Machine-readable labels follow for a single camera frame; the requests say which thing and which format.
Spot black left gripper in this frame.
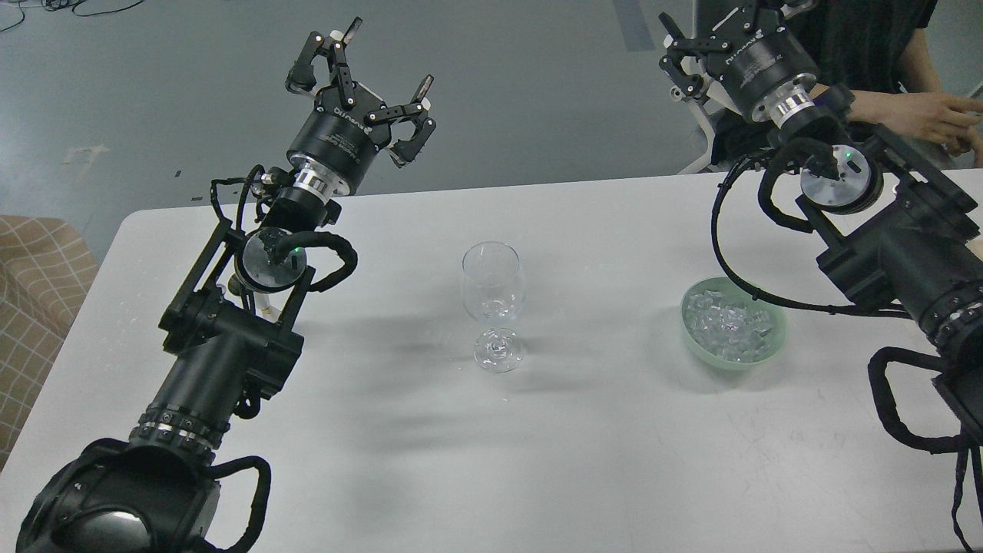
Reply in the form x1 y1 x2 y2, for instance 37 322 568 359
286 17 438 196

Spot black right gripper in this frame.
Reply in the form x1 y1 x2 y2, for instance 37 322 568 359
659 1 819 124

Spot steel cocktail jigger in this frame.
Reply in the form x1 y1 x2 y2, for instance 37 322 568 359
217 277 280 322

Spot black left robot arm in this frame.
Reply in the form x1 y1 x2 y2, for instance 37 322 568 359
15 17 436 552

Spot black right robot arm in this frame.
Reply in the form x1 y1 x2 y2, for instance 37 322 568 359
659 1 981 542

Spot clear wine glass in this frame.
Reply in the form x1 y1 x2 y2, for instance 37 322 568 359
460 241 527 374

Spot green bowl of ice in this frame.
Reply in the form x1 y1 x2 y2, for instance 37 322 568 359
678 276 789 373

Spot person's hand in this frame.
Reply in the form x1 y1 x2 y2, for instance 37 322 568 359
880 92 982 168

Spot white office chair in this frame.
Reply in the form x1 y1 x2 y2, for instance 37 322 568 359
670 81 733 175

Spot seated person in black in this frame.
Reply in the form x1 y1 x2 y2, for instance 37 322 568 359
790 1 958 157

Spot tan checked armchair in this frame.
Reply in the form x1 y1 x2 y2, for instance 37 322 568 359
1 214 99 465

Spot black floor cables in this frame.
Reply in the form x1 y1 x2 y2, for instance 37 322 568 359
0 0 147 33

